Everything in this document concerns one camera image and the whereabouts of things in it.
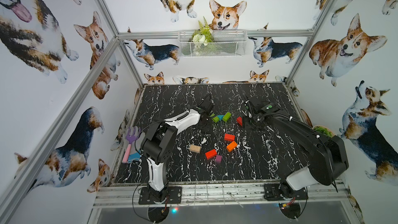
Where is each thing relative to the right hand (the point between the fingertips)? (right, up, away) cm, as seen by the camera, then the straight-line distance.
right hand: (246, 125), depth 84 cm
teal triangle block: (-13, +3, +14) cm, 20 cm away
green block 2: (-16, +1, +14) cm, 21 cm away
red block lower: (-19, -16, +2) cm, 25 cm away
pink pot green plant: (+41, -2, -2) cm, 41 cm away
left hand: (-21, -2, +11) cm, 24 cm away
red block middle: (-8, -9, +8) cm, 14 cm away
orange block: (-7, -13, +4) cm, 15 cm away
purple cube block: (-15, -18, 0) cm, 24 cm away
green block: (-9, +2, +17) cm, 19 cm away
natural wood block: (-28, -14, +3) cm, 31 cm away
